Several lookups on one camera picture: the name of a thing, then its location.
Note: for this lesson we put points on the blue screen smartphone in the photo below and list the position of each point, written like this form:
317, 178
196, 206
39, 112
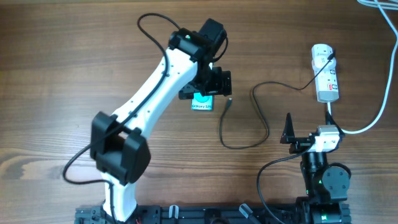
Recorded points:
202, 103

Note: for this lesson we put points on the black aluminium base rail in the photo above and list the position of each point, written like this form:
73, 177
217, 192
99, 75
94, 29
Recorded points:
287, 213

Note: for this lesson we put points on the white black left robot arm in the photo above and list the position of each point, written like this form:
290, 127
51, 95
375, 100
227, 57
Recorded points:
119, 141

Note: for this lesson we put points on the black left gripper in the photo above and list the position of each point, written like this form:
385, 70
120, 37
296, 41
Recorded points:
216, 86

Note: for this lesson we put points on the white power strip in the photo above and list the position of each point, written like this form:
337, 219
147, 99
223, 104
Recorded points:
324, 68

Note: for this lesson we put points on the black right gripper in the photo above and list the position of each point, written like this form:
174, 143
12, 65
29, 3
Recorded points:
300, 144

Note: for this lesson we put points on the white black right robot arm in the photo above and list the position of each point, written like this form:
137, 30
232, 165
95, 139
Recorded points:
326, 183

